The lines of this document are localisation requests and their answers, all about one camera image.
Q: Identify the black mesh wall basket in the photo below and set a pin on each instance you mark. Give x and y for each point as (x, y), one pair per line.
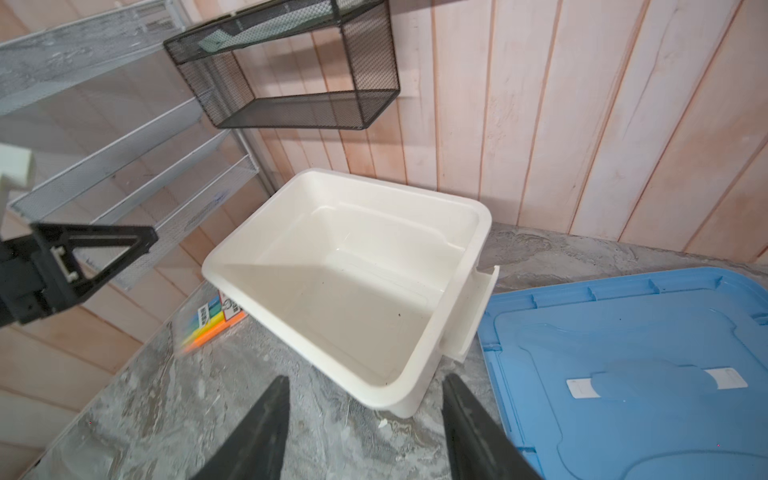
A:
(292, 65)

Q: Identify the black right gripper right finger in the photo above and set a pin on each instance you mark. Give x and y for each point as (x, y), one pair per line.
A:
(477, 447)

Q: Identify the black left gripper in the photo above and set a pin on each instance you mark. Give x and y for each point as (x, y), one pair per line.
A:
(58, 263)

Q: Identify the white plastic storage bin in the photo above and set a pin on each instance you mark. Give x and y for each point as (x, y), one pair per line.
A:
(370, 281)

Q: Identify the highlighter marker pack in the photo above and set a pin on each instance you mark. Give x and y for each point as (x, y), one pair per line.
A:
(205, 322)

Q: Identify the white mesh wall shelf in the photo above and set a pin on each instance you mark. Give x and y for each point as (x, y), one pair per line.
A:
(118, 134)

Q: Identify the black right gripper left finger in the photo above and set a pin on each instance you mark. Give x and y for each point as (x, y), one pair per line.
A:
(256, 447)

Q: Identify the blue plastic bin lid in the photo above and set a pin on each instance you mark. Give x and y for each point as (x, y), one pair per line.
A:
(653, 376)

